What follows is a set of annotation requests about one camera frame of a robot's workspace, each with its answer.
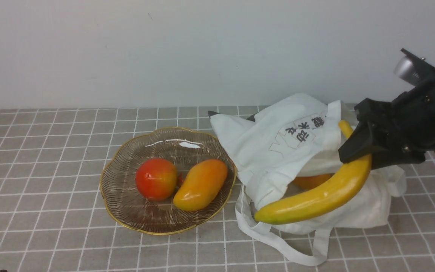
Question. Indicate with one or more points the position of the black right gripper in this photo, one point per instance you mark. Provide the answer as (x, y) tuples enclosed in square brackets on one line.
[(395, 133)]

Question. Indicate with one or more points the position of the yellow banana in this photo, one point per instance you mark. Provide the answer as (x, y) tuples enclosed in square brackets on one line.
[(274, 208)]

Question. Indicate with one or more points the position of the white cloth tote bag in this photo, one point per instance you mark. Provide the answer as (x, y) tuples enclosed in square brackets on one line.
[(299, 136)]

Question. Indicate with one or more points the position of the orange fruit inside bag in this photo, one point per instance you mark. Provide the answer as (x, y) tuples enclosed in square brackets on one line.
[(309, 183)]

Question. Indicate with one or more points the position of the gold-rimmed glass fruit bowl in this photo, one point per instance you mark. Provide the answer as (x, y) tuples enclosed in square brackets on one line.
[(183, 147)]

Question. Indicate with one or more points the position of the red round fruit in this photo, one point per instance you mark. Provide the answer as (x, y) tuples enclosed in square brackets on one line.
[(156, 179)]

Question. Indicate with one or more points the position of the yellow orange mango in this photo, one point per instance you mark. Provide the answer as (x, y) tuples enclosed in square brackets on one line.
[(201, 185)]

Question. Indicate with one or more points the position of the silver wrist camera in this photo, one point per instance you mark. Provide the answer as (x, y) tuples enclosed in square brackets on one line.
[(413, 69)]

